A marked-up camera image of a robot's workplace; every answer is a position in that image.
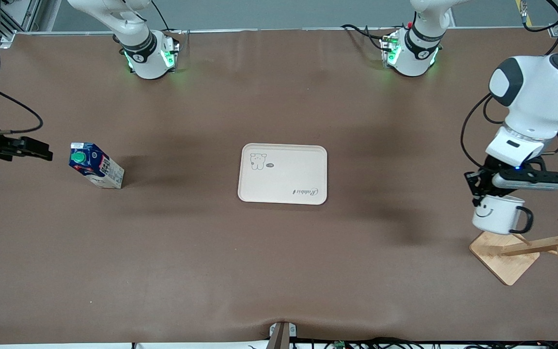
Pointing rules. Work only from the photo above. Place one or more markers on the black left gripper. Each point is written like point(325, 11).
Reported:
point(481, 180)

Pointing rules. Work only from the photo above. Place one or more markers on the white smiley face mug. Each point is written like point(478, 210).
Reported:
point(497, 218)

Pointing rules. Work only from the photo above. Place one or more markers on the blue white milk carton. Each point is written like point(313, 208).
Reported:
point(97, 167)

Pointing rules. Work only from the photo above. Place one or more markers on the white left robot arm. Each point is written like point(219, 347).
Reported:
point(540, 92)

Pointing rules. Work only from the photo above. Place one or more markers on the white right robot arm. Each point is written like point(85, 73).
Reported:
point(143, 53)

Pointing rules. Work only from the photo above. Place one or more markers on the cream rabbit print tray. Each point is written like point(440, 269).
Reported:
point(284, 179)

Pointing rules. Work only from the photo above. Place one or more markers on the wooden mug stand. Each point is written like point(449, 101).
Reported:
point(502, 261)

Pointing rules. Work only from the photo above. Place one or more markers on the green terminal connector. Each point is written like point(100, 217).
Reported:
point(339, 344)

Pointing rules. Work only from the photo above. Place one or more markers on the brown table mat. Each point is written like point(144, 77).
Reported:
point(279, 266)

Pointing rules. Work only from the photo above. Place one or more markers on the aluminium frame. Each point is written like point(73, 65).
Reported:
point(555, 31)
point(32, 12)

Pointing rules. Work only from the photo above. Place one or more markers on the metal bracket with post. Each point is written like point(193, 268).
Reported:
point(281, 337)

